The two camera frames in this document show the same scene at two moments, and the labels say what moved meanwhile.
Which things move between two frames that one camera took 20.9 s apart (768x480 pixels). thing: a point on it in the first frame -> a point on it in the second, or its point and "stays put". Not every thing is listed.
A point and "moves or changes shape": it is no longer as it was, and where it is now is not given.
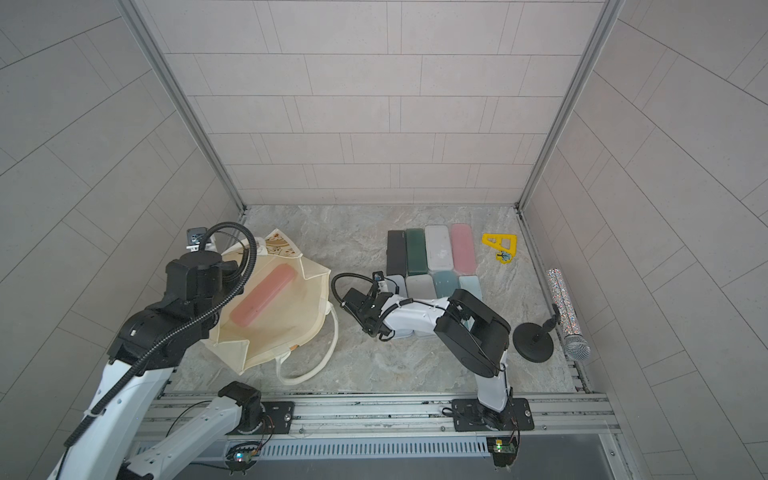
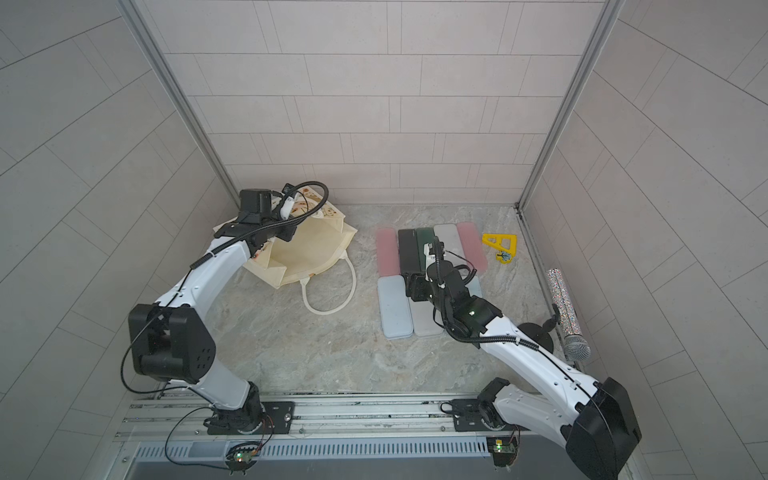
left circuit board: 242,456 stays put
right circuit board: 504,451 stays put
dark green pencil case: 417,263 moves or changes shape
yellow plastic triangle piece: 505,242 stays put
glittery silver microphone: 575,345 stays put
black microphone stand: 534,342 stays put
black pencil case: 396,253 -> 409,253
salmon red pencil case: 259,301 -> 387,252
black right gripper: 366,322 -> 417,281
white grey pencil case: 439,251 moves or changes shape
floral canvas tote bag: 281,305 -> 224,224
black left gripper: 233,271 -> 291,224
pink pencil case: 463,248 moves or changes shape
